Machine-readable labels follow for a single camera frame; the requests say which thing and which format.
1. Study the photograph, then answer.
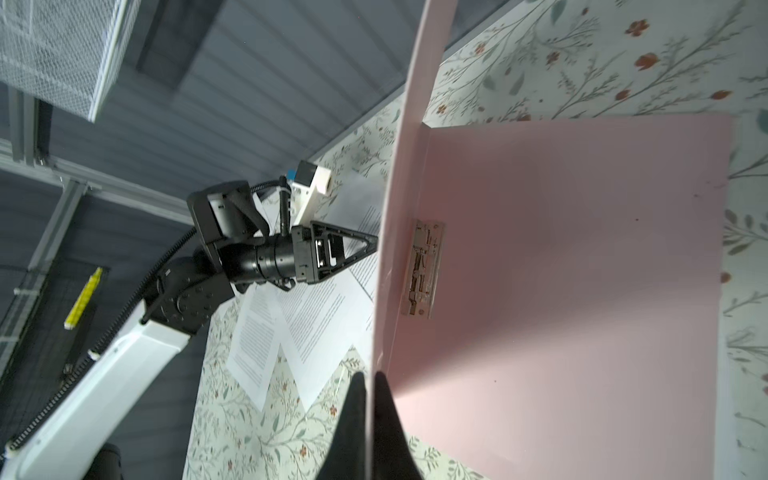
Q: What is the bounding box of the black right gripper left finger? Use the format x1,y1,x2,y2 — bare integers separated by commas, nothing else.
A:
316,372,367,480

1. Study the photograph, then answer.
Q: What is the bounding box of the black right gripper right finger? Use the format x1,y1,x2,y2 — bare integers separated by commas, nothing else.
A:
372,372,422,480

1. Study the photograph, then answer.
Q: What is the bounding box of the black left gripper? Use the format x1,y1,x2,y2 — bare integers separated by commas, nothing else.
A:
291,221,378,284

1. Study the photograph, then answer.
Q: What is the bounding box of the printed paper sheet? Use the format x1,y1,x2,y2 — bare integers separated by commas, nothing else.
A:
273,172,384,408
226,285,280,410

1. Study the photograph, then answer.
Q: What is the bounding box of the pink file folder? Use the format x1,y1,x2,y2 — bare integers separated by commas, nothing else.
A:
372,1,732,479

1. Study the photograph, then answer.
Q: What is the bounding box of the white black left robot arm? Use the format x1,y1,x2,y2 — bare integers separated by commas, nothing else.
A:
1,178,378,479

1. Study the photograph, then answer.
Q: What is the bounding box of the metal folder clip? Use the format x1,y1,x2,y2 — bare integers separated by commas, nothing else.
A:
400,220,445,318

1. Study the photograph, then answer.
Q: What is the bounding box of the yellow marker pen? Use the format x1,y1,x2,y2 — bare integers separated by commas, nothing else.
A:
63,267,103,331

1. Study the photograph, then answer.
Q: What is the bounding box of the floral patterned table mat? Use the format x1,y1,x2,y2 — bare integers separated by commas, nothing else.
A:
183,1,767,479

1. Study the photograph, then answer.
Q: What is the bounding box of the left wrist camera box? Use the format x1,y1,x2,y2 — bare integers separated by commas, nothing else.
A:
289,161,332,227

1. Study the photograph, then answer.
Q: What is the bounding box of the black wire basket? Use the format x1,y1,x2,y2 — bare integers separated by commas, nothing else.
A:
1,259,101,441

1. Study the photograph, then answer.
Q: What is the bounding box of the aluminium corner frame post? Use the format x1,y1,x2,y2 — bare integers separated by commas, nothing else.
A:
0,83,193,373

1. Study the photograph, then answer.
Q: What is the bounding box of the white wire mesh basket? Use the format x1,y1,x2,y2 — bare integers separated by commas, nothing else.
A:
1,0,141,122

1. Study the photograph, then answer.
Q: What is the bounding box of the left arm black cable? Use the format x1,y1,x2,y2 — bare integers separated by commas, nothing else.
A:
4,226,199,452

